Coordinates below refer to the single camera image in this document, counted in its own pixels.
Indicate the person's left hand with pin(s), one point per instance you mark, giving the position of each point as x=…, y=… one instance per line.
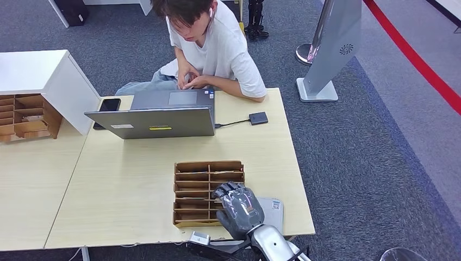
x=198, y=83

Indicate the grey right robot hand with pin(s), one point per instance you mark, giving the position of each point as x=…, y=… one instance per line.
x=239, y=212

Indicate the person's right hand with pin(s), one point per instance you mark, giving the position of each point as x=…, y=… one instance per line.
x=185, y=74

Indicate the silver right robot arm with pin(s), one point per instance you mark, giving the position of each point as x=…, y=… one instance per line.
x=270, y=245

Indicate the person's right forearm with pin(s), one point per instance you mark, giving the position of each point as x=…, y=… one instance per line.
x=180, y=59

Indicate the person's left forearm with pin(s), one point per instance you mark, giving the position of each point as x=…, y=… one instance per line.
x=236, y=88

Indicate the white flat card reader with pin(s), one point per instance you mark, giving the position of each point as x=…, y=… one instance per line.
x=273, y=216

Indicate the person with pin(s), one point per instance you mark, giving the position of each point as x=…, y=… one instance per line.
x=223, y=47

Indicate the cardboard card organizer tray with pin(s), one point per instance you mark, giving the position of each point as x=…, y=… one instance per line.
x=194, y=224

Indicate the bluish room key card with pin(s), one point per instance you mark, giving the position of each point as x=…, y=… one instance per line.
x=192, y=197

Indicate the pale card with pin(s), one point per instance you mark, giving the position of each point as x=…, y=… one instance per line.
x=32, y=118

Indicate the grey laptop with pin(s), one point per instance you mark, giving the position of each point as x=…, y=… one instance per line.
x=144, y=124

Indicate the yellow chair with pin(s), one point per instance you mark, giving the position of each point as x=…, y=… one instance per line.
x=242, y=28

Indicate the black square usb device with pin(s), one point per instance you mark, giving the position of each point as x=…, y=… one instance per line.
x=258, y=118

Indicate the white desk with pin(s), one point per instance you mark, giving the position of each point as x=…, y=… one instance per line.
x=146, y=6

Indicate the black smartphone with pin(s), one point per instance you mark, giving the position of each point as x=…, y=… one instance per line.
x=110, y=104

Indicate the white cabinet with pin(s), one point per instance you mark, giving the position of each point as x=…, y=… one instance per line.
x=72, y=90

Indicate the black box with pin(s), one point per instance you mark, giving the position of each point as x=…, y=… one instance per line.
x=72, y=12

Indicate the silver kiosk stand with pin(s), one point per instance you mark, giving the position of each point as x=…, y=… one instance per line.
x=331, y=54

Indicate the cardboard shelf organizer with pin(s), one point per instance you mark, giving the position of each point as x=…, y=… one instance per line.
x=54, y=122

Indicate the white desk leg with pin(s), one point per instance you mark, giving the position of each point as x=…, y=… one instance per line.
x=85, y=255

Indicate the clear glass dome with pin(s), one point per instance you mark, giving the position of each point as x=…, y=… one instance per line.
x=399, y=255

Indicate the grey metal desk bracket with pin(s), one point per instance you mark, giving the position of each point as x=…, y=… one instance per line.
x=227, y=242

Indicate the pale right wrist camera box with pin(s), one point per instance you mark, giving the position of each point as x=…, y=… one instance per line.
x=199, y=238

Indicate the chrome stanchion post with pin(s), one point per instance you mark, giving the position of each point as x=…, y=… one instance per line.
x=303, y=54

